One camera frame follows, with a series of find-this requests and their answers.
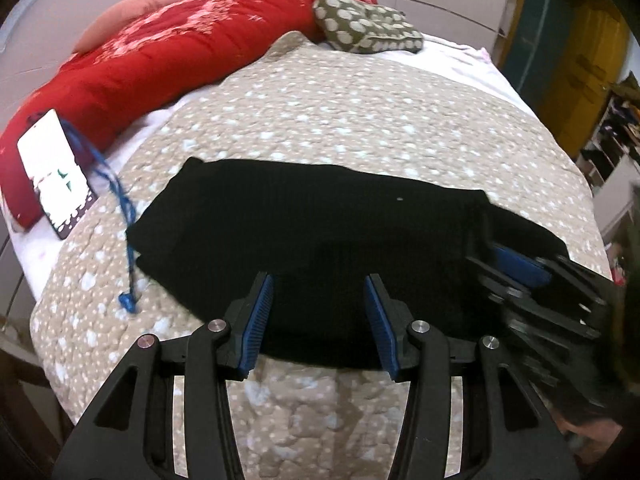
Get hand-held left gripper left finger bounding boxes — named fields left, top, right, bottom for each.
left=52, top=271, right=275, bottom=480

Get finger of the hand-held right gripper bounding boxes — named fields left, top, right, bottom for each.
left=464, top=255, right=533, bottom=313
left=487, top=241, right=553, bottom=292

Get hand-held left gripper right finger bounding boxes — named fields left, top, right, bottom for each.
left=364, top=274, right=576, bottom=480

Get black pants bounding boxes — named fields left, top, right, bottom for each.
left=125, top=157, right=571, bottom=368

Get cluttered white shelf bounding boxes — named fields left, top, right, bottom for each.
left=580, top=72, right=640, bottom=241

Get wooden door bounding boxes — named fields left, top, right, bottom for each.
left=555, top=5, right=631, bottom=151

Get white bedsheet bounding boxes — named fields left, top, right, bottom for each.
left=10, top=35, right=543, bottom=301

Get beige spotted quilted blanket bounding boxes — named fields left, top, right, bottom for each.
left=30, top=30, right=613, bottom=480

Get smartphone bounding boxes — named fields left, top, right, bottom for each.
left=16, top=109, right=99, bottom=241

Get red floral quilt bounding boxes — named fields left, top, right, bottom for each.
left=0, top=0, right=378, bottom=231

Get green patterned pillow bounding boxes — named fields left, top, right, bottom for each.
left=313, top=0, right=425, bottom=56

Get pink pillow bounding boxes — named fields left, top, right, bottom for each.
left=72, top=0, right=193, bottom=56

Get white round headboard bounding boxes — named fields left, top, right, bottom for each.
left=0, top=0, right=196, bottom=126

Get blue lanyard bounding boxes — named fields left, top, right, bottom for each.
left=62, top=122, right=140, bottom=316

